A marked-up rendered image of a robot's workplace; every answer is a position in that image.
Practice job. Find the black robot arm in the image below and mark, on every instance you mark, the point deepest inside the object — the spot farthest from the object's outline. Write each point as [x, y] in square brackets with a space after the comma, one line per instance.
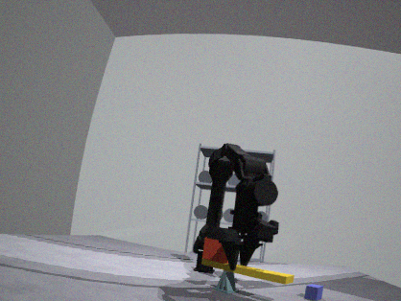
[255, 189]

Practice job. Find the blue cube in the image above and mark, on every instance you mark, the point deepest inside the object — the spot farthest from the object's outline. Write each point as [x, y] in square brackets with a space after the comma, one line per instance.
[313, 292]

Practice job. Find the yellow bar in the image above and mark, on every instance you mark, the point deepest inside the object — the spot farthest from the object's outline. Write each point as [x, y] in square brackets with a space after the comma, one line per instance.
[213, 255]

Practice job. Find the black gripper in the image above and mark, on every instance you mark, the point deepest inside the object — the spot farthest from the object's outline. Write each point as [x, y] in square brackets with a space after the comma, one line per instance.
[232, 241]

